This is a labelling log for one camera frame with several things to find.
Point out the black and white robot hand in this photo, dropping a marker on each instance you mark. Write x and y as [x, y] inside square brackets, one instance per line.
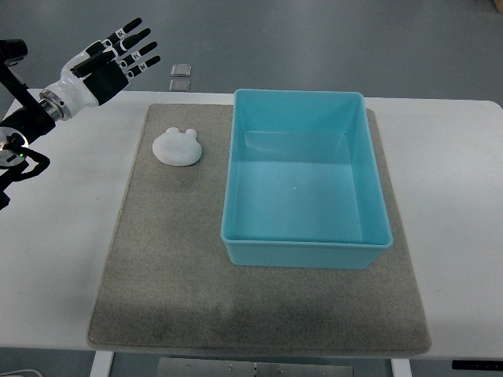
[99, 72]

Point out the white plush toy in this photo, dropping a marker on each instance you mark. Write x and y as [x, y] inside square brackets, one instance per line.
[176, 148]

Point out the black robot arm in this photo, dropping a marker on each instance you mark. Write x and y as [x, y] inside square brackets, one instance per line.
[22, 127]

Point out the blue plastic box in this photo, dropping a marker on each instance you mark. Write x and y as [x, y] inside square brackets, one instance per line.
[303, 187]

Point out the lower floor socket plate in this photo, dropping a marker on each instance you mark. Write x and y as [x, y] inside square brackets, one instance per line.
[180, 85]

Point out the floor socket plate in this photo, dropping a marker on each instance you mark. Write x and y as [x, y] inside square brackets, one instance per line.
[181, 70]
[180, 85]

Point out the upper floor socket plate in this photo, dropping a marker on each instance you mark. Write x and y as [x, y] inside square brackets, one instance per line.
[181, 70]

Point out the grey felt mat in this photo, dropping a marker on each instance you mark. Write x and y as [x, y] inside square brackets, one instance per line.
[168, 284]

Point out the white table leg left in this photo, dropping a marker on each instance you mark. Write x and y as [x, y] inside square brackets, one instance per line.
[102, 364]

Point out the white table leg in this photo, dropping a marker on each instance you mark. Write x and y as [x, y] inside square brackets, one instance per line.
[401, 368]
[102, 364]

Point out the white table leg right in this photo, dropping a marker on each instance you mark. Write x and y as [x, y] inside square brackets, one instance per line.
[401, 368]

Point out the black table control panel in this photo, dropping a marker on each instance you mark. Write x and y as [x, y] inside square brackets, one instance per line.
[472, 365]

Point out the metal table frame plate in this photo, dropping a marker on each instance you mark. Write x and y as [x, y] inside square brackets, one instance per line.
[199, 367]

